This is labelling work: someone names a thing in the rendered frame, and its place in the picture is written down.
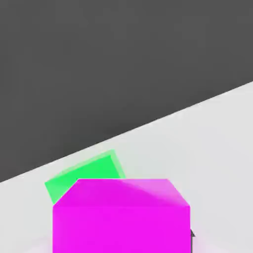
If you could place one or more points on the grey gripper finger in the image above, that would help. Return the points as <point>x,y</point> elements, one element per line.
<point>192,240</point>

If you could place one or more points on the small magenta cube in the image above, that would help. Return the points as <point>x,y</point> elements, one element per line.
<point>121,221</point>

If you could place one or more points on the small green cube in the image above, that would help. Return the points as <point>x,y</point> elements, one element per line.
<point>87,172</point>

